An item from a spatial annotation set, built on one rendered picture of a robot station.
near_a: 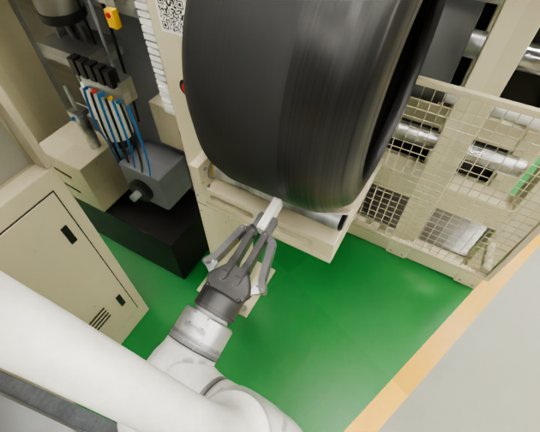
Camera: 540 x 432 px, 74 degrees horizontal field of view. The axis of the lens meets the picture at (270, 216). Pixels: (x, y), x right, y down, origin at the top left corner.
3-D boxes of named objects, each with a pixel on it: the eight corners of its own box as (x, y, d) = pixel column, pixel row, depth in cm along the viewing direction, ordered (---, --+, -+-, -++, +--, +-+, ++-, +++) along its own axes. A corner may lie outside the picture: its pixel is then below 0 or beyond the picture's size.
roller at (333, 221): (214, 176, 92) (206, 175, 88) (220, 159, 91) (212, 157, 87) (342, 231, 82) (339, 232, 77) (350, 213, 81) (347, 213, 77)
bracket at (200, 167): (195, 192, 91) (187, 164, 83) (271, 107, 112) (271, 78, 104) (205, 196, 90) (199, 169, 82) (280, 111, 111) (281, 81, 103)
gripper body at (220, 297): (228, 324, 56) (257, 272, 59) (183, 298, 58) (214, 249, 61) (237, 330, 62) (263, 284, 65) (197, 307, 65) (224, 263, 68)
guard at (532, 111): (279, 194, 163) (284, 40, 107) (281, 191, 164) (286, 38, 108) (488, 282, 136) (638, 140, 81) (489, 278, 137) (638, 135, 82)
